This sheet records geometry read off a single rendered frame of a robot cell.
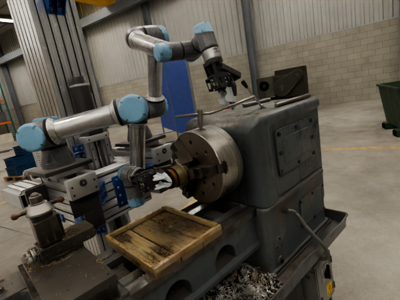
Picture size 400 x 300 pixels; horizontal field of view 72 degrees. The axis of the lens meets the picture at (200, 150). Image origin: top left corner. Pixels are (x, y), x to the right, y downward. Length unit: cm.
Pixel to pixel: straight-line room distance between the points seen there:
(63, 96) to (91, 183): 54
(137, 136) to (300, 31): 1032
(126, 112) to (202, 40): 42
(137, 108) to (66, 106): 58
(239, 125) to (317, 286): 94
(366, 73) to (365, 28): 141
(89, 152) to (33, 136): 42
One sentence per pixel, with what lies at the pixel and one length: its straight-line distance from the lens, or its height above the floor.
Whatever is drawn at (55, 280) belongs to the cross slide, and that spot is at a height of 97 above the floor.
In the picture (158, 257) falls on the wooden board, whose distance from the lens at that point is 98.
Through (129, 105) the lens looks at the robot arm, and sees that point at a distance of 116.
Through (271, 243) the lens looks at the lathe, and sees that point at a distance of 130.
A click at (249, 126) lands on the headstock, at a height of 122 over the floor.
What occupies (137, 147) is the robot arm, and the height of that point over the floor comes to 118.
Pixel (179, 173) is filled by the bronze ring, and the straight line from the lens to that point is 105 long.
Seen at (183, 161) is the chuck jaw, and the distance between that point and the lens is 111.
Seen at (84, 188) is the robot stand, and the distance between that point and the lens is 133.
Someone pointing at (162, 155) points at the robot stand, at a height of 107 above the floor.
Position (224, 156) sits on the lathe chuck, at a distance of 105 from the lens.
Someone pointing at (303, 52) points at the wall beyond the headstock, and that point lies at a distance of 1122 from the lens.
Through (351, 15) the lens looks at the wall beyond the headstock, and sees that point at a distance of 1115.
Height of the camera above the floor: 140
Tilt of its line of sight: 13 degrees down
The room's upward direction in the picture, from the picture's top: 10 degrees counter-clockwise
